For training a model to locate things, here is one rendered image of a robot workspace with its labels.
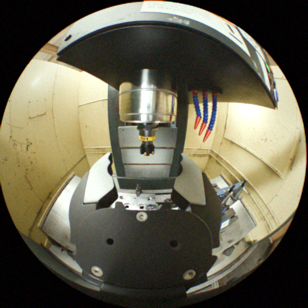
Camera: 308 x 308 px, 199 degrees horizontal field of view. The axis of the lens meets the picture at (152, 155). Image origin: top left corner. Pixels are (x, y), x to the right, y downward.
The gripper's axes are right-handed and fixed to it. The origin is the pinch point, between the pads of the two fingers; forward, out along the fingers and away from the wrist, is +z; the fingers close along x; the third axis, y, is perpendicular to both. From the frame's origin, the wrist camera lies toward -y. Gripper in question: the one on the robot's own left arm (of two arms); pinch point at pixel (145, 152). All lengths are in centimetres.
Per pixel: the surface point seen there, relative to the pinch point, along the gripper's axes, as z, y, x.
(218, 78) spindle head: 4.4, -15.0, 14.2
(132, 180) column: 58, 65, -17
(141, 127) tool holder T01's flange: 13.2, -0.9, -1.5
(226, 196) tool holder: 1.3, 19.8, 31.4
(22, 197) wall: -21, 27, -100
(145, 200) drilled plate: 23, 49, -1
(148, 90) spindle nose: 7.7, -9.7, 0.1
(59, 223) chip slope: -12, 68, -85
